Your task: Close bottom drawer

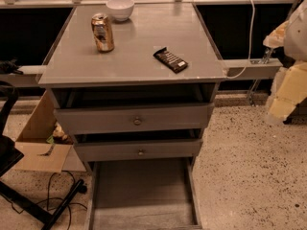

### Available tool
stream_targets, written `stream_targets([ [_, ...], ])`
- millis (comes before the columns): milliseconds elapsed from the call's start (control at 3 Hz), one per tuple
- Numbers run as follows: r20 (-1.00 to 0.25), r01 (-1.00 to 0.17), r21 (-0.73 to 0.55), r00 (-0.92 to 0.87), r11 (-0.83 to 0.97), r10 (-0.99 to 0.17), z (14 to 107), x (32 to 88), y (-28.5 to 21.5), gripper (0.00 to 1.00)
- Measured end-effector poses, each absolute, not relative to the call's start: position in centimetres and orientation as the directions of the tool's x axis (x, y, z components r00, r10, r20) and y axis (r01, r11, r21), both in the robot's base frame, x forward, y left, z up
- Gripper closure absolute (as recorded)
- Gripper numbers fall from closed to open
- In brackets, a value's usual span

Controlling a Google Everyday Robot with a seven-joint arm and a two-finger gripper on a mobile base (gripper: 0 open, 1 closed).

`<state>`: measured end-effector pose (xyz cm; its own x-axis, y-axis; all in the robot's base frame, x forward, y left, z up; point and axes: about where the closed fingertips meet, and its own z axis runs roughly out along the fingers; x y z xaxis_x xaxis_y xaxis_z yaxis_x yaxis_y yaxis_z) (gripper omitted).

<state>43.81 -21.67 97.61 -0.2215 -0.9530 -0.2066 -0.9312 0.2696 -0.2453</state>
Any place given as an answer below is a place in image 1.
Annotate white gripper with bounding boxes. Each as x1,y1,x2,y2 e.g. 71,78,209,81
263,20,307,124

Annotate grey bottom drawer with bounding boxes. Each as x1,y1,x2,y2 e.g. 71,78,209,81
84,158,202,230

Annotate grey drawer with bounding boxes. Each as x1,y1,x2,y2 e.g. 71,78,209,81
74,129,202,162
54,103,214,135
84,158,202,230

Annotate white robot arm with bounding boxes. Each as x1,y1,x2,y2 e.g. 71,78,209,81
263,0,307,124

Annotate grey drawer cabinet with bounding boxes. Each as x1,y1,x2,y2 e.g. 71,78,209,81
37,2,228,184

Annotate grey top drawer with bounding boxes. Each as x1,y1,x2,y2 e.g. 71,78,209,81
54,103,214,135

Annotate grey middle drawer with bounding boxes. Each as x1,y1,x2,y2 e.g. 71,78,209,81
74,129,202,162

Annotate metal diagonal rod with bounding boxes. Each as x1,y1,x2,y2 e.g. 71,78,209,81
247,48,274,106

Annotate dark chocolate bar wrapper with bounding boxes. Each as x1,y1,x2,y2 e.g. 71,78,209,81
153,47,188,74

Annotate white ceramic bowl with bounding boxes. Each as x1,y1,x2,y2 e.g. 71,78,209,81
106,0,134,21

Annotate gold soda can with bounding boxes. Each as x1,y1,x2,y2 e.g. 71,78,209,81
91,13,114,53

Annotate brown cardboard box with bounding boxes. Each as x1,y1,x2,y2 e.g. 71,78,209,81
13,92,85,173

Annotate black object on beam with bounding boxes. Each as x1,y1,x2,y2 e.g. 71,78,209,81
0,59,23,75

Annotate white cable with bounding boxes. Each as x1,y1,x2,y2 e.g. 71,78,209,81
225,0,256,81

